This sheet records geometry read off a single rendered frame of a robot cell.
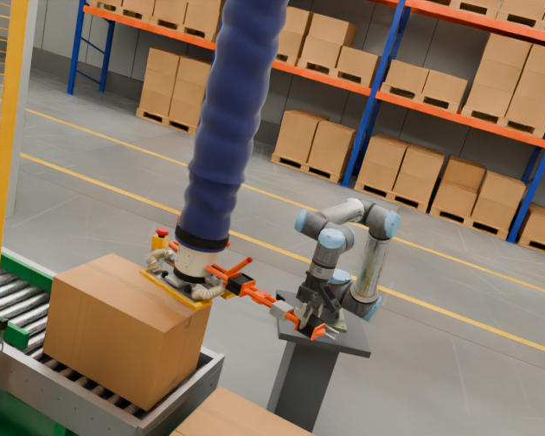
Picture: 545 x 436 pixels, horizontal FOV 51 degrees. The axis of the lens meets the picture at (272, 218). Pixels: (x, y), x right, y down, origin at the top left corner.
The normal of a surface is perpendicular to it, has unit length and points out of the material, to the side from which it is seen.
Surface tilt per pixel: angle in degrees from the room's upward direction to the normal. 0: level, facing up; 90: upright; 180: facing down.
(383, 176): 90
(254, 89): 79
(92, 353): 90
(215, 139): 74
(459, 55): 90
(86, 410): 90
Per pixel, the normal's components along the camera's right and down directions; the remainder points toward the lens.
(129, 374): -0.40, 0.20
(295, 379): 0.03, 0.33
